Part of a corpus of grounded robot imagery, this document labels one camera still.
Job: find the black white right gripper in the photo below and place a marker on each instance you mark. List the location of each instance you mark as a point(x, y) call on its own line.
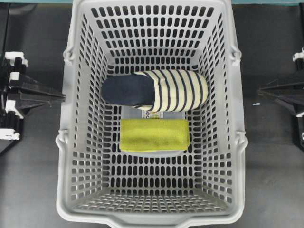
point(290, 94)

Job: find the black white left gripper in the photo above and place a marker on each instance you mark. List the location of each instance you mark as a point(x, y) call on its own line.
point(12, 66)

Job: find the grey plastic shopping basket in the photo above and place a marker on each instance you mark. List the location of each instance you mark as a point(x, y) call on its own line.
point(97, 183)

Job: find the clear plastic package with label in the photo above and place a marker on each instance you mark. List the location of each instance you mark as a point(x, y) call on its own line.
point(132, 113)

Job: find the striped navy cream slipper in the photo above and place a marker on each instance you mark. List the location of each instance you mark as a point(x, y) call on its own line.
point(157, 90)

